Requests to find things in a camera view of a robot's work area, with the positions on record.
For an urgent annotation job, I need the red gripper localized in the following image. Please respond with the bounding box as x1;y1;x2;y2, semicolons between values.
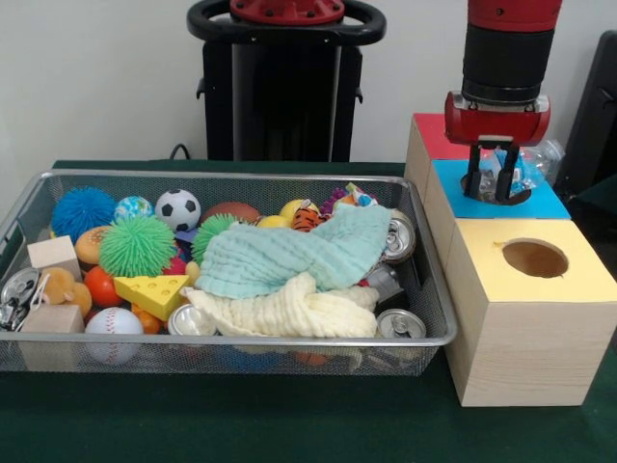
443;90;551;203

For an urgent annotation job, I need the clear plastic bottle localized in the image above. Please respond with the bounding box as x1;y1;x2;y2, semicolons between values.
480;139;566;202

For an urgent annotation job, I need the mint green cloth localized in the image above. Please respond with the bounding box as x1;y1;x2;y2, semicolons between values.
195;204;392;296

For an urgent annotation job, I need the wooden box with three holes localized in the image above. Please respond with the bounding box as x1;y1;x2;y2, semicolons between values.
403;112;617;406

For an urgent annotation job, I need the crushed drink can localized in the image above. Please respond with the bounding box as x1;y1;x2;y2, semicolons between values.
383;209;416;264

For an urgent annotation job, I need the black chair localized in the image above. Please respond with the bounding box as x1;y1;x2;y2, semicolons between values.
553;29;617;194

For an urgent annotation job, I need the dark green tablecloth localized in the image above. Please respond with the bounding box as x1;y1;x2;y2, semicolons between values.
0;158;617;463
571;174;617;231

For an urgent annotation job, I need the silver drink can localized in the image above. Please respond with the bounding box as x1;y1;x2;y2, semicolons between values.
167;302;219;337
377;308;428;339

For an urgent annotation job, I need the tiger plush toy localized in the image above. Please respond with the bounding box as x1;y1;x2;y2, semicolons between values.
291;206;333;232

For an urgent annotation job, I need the cream cloth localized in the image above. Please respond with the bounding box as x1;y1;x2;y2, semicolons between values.
180;272;379;338

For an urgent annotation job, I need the soccer ball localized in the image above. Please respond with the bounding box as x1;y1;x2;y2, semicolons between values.
154;188;202;232

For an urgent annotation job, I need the yellow cheese wedge toy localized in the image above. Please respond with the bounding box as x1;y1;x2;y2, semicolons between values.
114;273;192;322

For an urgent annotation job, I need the green spiky ball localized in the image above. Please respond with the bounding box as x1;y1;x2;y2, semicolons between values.
98;215;177;279

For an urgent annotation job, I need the blue spiky ball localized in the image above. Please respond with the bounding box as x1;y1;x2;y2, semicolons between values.
51;186;119;245

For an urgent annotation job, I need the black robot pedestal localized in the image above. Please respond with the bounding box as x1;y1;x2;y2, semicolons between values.
186;0;387;163

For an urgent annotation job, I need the wire mesh bin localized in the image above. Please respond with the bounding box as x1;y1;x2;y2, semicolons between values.
0;168;459;376

